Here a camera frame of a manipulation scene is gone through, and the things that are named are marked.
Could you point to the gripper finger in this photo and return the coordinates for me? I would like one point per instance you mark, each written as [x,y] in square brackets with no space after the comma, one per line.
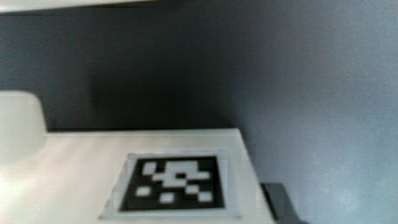
[281,206]

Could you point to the white front drawer tray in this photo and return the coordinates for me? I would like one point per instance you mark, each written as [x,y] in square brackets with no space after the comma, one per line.
[141,177]

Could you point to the white drawer cabinet box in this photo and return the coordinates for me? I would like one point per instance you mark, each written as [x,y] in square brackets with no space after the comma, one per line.
[27,5]

